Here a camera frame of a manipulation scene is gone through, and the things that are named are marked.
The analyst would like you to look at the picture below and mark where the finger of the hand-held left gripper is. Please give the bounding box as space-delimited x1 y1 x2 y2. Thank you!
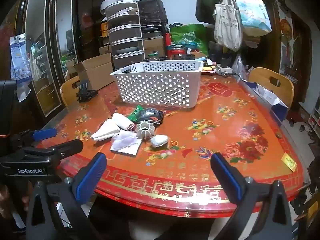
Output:
22 139 84 160
10 128 57 143

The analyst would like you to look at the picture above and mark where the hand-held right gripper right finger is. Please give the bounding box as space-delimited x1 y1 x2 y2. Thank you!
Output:
210 152 293 240

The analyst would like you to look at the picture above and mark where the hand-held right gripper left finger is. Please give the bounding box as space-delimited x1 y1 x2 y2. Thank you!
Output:
25 152 108 240

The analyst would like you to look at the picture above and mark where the clear plastic bag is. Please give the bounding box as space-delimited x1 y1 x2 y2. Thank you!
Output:
111 129 142 152

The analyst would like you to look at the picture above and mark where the white pink towel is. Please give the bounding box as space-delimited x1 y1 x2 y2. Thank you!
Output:
112 113 135 131

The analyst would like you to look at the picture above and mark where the white ribbed plastic ball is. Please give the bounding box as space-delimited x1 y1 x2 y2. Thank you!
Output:
135 120 156 140

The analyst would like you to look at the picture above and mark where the black knitted gloves packet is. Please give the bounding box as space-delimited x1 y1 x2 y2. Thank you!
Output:
137 107 164 125

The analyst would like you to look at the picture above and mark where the white perforated plastic basket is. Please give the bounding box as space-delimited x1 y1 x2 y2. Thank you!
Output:
110 60 204 108

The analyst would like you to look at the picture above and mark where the white paper card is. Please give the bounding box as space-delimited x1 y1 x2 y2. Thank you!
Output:
110 140 142 156

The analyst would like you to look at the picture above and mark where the black clamp stand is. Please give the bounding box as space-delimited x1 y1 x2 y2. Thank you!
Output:
76 79 98 103

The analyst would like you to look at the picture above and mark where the yellow card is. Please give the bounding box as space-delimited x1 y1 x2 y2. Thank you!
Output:
281 153 297 172

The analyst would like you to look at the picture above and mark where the green snack packet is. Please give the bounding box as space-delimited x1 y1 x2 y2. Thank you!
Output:
127 105 145 123

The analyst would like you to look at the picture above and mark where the blue cardboard box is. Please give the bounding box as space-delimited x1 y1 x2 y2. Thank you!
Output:
244 80 289 125

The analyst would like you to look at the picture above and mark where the open cardboard box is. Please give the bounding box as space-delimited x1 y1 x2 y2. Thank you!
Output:
73 53 115 90

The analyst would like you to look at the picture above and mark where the white power strip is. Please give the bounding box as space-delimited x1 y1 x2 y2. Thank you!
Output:
216 65 233 76

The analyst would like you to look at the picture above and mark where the dark wardrobe with mirrors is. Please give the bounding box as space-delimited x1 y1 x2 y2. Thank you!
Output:
15 0 108 117

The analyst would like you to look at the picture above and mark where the grey plastic drawer tower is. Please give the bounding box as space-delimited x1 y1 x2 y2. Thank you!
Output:
105 0 145 70

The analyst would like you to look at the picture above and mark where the closed cardboard box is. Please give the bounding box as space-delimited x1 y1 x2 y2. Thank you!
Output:
142 35 165 58

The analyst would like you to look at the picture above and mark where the pickle jar with red lid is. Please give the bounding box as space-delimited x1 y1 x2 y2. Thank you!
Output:
171 44 187 60

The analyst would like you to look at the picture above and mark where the white round lid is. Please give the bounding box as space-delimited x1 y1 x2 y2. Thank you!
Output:
100 0 118 14

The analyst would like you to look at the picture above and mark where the green shopping bag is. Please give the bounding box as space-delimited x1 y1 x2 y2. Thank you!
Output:
170 23 208 55

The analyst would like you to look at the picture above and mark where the canvas tote bag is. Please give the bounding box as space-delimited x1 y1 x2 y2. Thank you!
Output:
214 0 242 52

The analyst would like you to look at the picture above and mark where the black plastic bag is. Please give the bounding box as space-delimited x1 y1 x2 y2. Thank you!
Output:
137 0 168 27

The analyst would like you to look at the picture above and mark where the printed paper bag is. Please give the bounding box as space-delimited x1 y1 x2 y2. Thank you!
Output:
235 0 272 37

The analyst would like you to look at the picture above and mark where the black paper bag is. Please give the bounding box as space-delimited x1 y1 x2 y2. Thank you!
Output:
196 0 218 25

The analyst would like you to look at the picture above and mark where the wooden chair with handle hole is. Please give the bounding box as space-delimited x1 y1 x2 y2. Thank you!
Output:
248 67 295 108
60 75 80 109

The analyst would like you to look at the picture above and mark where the wall calendar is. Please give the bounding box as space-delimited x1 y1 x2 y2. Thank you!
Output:
279 17 294 73

